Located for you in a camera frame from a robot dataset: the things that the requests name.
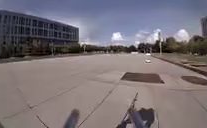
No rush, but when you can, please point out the verge strip with kerb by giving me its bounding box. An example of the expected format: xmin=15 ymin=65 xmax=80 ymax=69
xmin=0 ymin=52 xmax=102 ymax=65

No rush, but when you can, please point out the grey concrete paved ground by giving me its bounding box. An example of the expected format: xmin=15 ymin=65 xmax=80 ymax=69
xmin=0 ymin=53 xmax=207 ymax=128

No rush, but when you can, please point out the dark glass office building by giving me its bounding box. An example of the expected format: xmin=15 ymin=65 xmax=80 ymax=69
xmin=0 ymin=9 xmax=80 ymax=56

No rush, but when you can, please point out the oval dark manhole cover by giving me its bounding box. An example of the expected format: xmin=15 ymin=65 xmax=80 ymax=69
xmin=180 ymin=75 xmax=207 ymax=86

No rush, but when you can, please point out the row of trees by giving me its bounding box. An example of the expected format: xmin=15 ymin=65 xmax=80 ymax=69
xmin=137 ymin=35 xmax=207 ymax=56
xmin=0 ymin=39 xmax=139 ymax=60

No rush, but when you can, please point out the grass verge with kerb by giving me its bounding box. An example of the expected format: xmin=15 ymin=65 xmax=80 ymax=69
xmin=152 ymin=52 xmax=207 ymax=80

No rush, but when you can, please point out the robot's own part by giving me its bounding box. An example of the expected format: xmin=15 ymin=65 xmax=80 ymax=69
xmin=128 ymin=110 xmax=147 ymax=128
xmin=63 ymin=108 xmax=81 ymax=128

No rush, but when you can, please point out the rectangular dark manhole cover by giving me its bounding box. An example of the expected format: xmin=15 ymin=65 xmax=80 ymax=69
xmin=120 ymin=71 xmax=166 ymax=85

